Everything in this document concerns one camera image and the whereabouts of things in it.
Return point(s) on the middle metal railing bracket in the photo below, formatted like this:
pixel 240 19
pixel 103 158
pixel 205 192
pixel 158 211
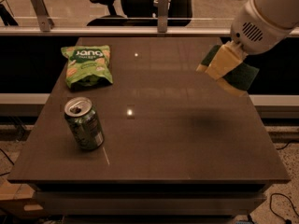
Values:
pixel 162 16

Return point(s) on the left metal railing bracket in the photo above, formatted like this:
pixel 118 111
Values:
pixel 44 20

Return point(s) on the cardboard box under table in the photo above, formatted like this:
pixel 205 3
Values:
pixel 18 200

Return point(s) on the green snack bag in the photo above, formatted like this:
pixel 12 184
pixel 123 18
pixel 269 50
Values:
pixel 87 65

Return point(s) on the black office chair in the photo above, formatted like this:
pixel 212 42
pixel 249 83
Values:
pixel 143 13

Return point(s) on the green and yellow sponge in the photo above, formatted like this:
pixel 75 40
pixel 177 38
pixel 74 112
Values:
pixel 237 81

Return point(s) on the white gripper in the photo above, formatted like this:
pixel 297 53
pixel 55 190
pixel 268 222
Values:
pixel 256 34

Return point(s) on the green soda can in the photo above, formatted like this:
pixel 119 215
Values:
pixel 84 123

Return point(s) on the metal railing bracket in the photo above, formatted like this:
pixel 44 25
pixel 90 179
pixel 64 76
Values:
pixel 162 16
pixel 44 20

